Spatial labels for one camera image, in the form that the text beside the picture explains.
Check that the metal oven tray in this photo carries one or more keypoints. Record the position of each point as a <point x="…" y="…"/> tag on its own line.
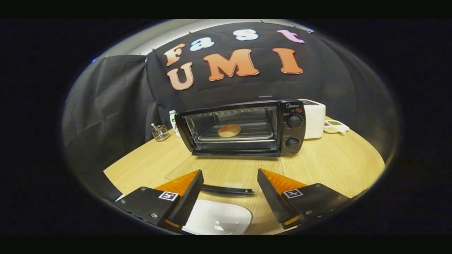
<point x="257" y="132"/>

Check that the round tan bread bun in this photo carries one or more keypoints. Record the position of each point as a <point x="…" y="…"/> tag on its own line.
<point x="229" y="130"/>

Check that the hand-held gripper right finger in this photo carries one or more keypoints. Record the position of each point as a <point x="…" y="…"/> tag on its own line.
<point x="273" y="199"/>

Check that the white oval plate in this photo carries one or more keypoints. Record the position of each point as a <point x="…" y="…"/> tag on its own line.
<point x="219" y="217"/>

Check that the white bottle green label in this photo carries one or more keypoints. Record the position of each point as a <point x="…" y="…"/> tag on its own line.
<point x="173" y="123"/>

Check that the black toaster oven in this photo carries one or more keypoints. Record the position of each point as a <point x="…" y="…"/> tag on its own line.
<point x="296" y="132"/>

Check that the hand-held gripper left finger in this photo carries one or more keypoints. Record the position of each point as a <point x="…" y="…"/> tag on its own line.
<point x="190" y="199"/>

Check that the white boxy appliance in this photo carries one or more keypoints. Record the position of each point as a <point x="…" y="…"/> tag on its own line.
<point x="314" y="120"/>

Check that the black backdrop cloth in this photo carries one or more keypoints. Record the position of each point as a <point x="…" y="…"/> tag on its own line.
<point x="113" y="106"/>

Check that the small white digital device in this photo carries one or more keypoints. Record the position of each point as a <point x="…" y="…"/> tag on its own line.
<point x="335" y="126"/>

